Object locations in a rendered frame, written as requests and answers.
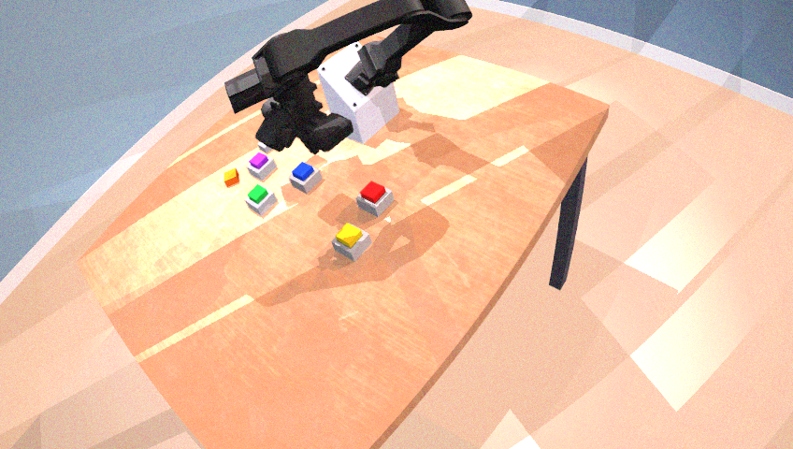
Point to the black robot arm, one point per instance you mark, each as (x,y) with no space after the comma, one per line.
(283,63)

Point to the blue button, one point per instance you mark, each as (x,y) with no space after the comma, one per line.
(304,177)

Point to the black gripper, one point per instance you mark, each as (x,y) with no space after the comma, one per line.
(320,132)

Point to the green button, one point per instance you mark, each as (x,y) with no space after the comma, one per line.
(260,199)

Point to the yellow button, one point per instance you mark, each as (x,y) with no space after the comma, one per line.
(351,241)

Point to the red button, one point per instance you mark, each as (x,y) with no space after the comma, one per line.
(374,198)

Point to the small orange block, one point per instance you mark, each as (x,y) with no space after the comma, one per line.
(231,177)

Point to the purple button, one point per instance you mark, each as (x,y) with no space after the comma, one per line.
(261,165)

